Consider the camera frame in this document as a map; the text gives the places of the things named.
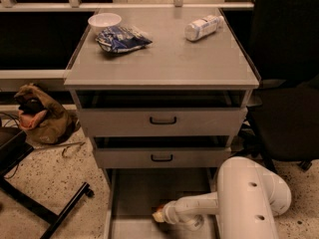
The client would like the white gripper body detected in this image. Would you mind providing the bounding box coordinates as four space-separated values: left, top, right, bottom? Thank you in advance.
162 201 179 224

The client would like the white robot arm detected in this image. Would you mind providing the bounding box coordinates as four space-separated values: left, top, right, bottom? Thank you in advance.
153 156 292 239

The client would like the bottom grey drawer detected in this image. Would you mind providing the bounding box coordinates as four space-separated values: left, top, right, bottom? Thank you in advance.
104 168 220 239

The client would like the grey drawer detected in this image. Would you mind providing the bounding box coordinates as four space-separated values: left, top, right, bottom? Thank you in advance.
104 168 220 239
94 147 231 168
78 108 247 136

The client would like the middle grey drawer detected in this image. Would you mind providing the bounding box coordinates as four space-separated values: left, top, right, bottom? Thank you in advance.
94 147 231 168

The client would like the top grey drawer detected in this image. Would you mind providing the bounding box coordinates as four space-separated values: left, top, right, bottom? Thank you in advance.
78 108 247 136

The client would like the grey drawer cabinet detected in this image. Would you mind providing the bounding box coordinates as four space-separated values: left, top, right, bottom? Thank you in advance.
65 7 258 239

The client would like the brown bag on floor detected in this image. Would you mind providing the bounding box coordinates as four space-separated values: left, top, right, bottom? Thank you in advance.
14 84 76 144

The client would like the black office chair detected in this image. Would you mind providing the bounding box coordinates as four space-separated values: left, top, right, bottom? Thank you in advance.
225 0 319 174

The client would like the black stand base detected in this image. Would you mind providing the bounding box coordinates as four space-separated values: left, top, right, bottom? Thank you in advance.
0 126 96 239

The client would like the blue chip bag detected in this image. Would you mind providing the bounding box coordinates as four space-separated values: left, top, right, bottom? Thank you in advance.
96 26 153 54

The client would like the white plastic bottle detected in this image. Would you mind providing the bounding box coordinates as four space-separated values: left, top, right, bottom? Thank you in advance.
184 15 224 42

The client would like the white bowl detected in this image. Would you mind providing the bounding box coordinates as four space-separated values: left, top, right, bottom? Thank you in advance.
88 13 122 35

